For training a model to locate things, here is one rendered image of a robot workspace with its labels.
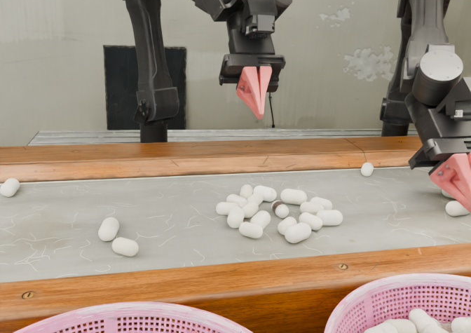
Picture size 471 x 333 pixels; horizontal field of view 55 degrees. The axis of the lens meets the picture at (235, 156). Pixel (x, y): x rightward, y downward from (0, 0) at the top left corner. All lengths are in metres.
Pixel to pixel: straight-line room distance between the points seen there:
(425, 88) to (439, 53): 0.05
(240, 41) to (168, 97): 0.31
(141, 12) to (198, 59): 1.65
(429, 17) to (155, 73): 0.54
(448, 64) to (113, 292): 0.53
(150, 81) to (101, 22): 1.65
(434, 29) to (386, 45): 2.09
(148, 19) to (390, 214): 0.63
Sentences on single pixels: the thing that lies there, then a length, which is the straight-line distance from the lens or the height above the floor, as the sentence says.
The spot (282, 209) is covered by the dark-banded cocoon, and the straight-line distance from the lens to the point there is 0.62.
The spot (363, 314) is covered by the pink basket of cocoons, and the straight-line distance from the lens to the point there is 0.47.
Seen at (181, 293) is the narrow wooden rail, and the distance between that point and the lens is 0.44.
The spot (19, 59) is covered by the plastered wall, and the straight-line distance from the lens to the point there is 2.73.
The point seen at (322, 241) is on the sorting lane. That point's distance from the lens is 0.59.
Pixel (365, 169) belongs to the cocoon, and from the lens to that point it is 0.81.
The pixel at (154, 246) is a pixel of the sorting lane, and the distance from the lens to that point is 0.56.
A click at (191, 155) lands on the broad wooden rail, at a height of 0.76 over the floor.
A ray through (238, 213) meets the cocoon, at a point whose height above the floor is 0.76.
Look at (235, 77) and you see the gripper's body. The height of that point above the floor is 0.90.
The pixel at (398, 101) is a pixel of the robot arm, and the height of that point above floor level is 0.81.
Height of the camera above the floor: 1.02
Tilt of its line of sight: 19 degrees down
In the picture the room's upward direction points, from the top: 3 degrees clockwise
